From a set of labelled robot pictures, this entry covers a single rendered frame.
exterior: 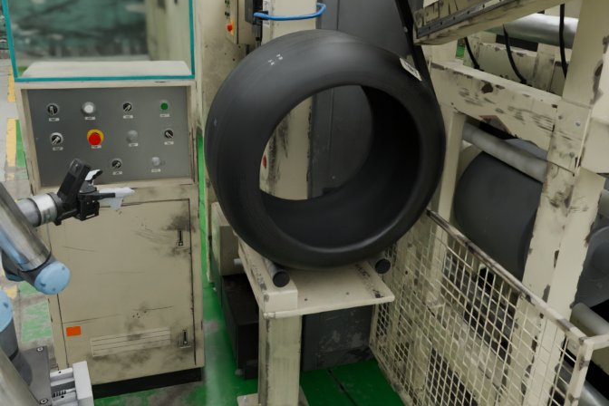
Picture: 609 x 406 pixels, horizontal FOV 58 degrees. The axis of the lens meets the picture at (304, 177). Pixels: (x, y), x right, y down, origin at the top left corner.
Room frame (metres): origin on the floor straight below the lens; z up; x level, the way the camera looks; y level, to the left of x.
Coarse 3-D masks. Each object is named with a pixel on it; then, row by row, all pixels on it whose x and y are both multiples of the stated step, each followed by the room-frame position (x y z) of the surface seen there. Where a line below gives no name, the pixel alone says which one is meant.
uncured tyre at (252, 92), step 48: (288, 48) 1.25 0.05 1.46; (336, 48) 1.23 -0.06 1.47; (384, 48) 1.29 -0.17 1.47; (240, 96) 1.18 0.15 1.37; (288, 96) 1.16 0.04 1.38; (384, 96) 1.54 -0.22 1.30; (432, 96) 1.30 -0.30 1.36; (240, 144) 1.13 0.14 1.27; (384, 144) 1.55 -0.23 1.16; (432, 144) 1.27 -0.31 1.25; (240, 192) 1.13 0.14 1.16; (336, 192) 1.51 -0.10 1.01; (384, 192) 1.49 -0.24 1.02; (432, 192) 1.29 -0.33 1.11; (288, 240) 1.16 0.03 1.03; (336, 240) 1.38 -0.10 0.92; (384, 240) 1.24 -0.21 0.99
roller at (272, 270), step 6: (264, 258) 1.28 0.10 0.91; (270, 264) 1.23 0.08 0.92; (276, 264) 1.22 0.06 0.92; (270, 270) 1.21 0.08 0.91; (276, 270) 1.20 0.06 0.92; (282, 270) 1.19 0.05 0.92; (270, 276) 1.20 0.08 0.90; (276, 276) 1.18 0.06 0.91; (282, 276) 1.18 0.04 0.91; (288, 276) 1.19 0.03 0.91; (276, 282) 1.18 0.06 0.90; (282, 282) 1.18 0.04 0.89; (288, 282) 1.19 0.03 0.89
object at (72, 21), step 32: (32, 0) 1.69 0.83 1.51; (64, 0) 1.71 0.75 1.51; (96, 0) 1.74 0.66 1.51; (128, 0) 1.77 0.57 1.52; (160, 0) 1.80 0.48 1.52; (32, 32) 1.68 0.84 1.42; (64, 32) 1.71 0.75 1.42; (96, 32) 1.74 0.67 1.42; (128, 32) 1.77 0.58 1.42; (160, 32) 1.80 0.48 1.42; (192, 32) 1.82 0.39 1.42; (32, 64) 1.68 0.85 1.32; (64, 64) 1.71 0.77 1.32; (96, 64) 1.73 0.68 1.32; (128, 64) 1.76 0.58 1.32; (160, 64) 1.80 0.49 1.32; (192, 64) 1.82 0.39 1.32
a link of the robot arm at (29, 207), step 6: (30, 198) 1.22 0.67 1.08; (18, 204) 1.18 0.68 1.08; (24, 204) 1.19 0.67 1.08; (30, 204) 1.20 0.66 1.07; (36, 204) 1.20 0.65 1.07; (24, 210) 1.18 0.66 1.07; (30, 210) 1.18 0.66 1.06; (36, 210) 1.19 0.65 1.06; (30, 216) 1.18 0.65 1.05; (36, 216) 1.19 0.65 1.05; (30, 222) 1.17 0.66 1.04; (36, 222) 1.19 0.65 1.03
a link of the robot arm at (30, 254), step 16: (0, 192) 1.02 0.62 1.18; (0, 208) 1.01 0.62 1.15; (16, 208) 1.05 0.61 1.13; (0, 224) 1.01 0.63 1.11; (16, 224) 1.03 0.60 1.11; (0, 240) 1.02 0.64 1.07; (16, 240) 1.03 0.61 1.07; (32, 240) 1.05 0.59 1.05; (16, 256) 1.03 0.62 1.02; (32, 256) 1.05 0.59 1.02; (48, 256) 1.08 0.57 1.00; (32, 272) 1.05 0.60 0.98; (48, 272) 1.05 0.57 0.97; (64, 272) 1.08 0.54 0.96; (48, 288) 1.05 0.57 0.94
